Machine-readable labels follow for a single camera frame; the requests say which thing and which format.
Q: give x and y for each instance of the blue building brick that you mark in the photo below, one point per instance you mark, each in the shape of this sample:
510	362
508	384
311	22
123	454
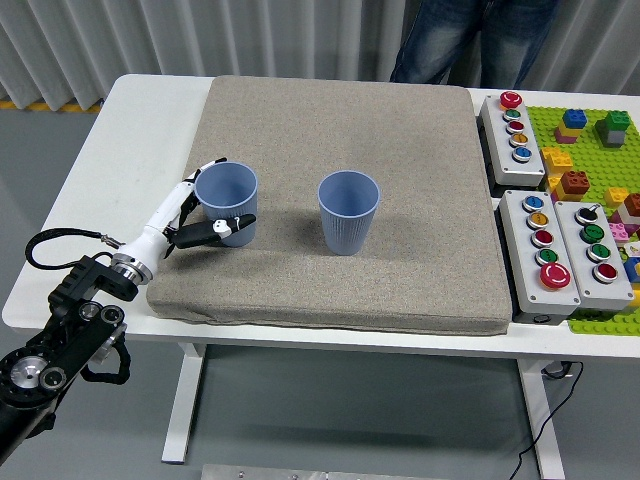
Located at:
634	270
575	119

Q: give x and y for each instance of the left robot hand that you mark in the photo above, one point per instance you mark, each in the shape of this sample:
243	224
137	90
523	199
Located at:
160	225

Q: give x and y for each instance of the yellow building brick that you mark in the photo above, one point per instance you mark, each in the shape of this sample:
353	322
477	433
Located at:
556	160
565	132
616	197

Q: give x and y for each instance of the brown building brick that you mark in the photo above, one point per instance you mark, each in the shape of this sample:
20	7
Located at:
633	204
575	183

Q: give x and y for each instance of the grey building brick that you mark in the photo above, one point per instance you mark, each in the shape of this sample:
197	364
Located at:
615	138

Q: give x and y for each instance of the grey-brown fabric mat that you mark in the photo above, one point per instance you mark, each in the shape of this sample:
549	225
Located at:
325	285

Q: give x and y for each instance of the person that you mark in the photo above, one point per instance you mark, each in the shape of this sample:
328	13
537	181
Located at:
435	45

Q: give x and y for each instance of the grey selector switch control box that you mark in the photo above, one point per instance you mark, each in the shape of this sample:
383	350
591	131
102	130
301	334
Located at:
576	250

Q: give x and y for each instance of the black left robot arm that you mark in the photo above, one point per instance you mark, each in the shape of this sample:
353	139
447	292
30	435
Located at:
70	330

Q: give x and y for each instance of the white table leg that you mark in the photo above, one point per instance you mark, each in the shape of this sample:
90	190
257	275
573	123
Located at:
182	400
542	425

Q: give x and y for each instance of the blue ribbed plastic cup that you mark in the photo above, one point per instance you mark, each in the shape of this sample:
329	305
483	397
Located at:
345	235
230	185

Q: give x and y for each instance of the grey five-button control box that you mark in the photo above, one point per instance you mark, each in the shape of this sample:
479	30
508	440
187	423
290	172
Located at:
520	235
525	171

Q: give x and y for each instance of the green building baseplate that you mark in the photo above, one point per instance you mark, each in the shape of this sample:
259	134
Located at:
585	155

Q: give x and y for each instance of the green building brick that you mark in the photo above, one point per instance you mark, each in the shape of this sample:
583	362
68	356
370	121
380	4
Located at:
616	121

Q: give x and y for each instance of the grey pleated curtain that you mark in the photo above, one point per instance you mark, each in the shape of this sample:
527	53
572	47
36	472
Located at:
200	35

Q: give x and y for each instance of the pink building brick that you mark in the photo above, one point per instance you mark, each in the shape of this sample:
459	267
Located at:
619	233

